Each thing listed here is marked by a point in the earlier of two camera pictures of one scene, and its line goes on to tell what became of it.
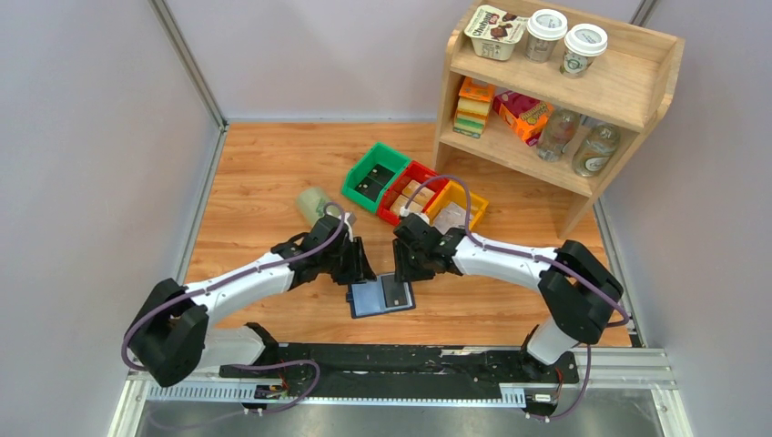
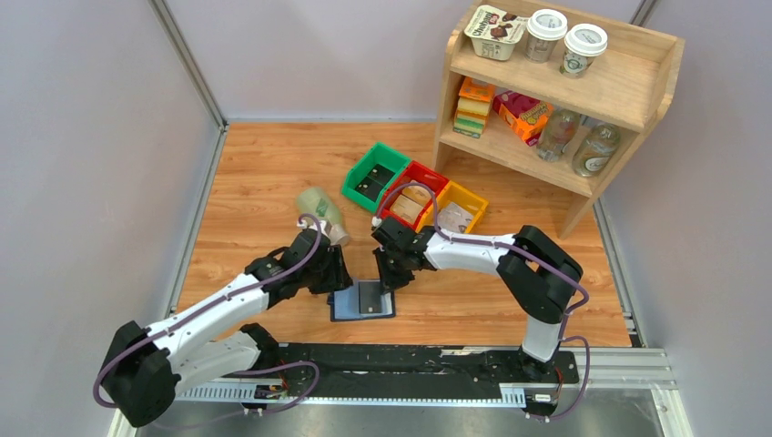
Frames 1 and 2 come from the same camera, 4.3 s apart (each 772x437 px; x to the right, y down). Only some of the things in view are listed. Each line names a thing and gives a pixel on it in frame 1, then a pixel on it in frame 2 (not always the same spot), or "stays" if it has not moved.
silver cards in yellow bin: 450,215 stays
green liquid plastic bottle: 311,202 stays
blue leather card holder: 383,295 -> 345,304
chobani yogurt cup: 493,33 stays
